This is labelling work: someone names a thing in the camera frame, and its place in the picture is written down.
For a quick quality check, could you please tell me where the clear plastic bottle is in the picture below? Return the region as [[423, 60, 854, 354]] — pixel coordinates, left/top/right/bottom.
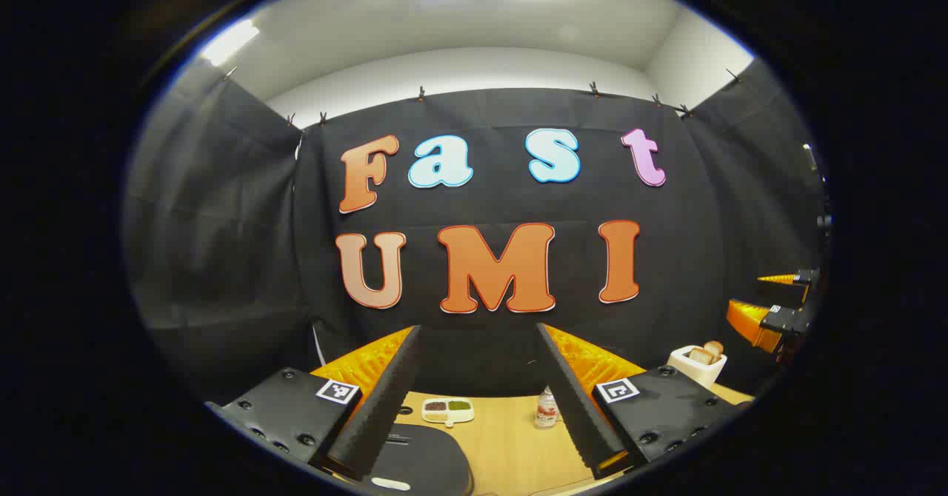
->
[[535, 386, 561, 430]]

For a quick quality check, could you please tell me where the row of black cloth clips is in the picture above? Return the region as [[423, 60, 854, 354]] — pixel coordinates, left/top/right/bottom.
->
[[222, 67, 741, 128]]

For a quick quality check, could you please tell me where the white toaster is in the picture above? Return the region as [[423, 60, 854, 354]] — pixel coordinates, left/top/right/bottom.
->
[[667, 344, 728, 390]]

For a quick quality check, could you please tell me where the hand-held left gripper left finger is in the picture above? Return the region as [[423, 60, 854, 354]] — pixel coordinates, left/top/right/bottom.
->
[[206, 325, 424, 480]]

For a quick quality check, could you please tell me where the white divided dish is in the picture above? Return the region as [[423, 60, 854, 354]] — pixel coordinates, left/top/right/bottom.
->
[[421, 398, 475, 429]]

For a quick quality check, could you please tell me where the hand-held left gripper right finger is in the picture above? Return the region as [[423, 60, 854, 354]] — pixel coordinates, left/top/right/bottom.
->
[[537, 324, 755, 480]]

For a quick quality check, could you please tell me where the ceiling light panel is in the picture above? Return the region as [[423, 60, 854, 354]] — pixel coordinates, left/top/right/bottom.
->
[[200, 19, 261, 67]]

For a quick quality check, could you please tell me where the black rice cooker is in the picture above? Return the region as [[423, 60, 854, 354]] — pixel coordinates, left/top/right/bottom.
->
[[361, 423, 475, 496]]

